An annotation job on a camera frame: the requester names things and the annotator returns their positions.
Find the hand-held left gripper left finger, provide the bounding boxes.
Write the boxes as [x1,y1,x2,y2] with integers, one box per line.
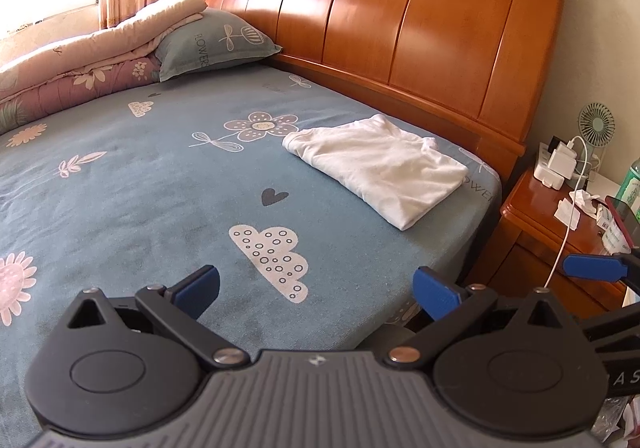
[67,264,251,370]

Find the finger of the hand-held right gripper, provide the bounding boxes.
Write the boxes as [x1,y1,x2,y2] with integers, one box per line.
[579,299,640,345]
[561,251,640,287]

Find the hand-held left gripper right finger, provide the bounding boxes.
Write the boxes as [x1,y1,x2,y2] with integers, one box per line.
[386,265,571,370]

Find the white printed long-sleeve shirt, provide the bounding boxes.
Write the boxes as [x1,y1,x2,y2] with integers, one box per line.
[281,113,470,231]

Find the red phone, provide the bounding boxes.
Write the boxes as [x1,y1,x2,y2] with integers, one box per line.
[604,195,640,250]

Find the crumpled white tissue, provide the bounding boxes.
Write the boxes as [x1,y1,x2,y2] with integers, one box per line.
[554,189,600,230]

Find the wooden nightstand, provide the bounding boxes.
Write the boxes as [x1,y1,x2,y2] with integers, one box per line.
[466,167,637,325]

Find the green plastic bottle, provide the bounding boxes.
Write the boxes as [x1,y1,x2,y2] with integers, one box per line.
[611,162,640,225]

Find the white power strip with chargers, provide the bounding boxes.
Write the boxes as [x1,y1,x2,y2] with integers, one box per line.
[531,135,582,190]

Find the blue floral bed sheet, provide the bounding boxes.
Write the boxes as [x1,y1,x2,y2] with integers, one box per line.
[0,63,503,448]

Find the small green desk fan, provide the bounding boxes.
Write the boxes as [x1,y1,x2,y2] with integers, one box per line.
[577,101,616,150]

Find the green floral pillow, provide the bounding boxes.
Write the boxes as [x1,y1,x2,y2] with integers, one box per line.
[154,7,284,84]

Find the pink floral folded quilt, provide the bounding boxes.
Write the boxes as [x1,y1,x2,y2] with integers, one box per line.
[0,0,209,135]

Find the wooden headboard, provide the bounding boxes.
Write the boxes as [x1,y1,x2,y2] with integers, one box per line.
[199,0,574,181]

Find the white charging cable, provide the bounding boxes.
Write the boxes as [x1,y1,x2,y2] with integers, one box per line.
[546,135,592,290]

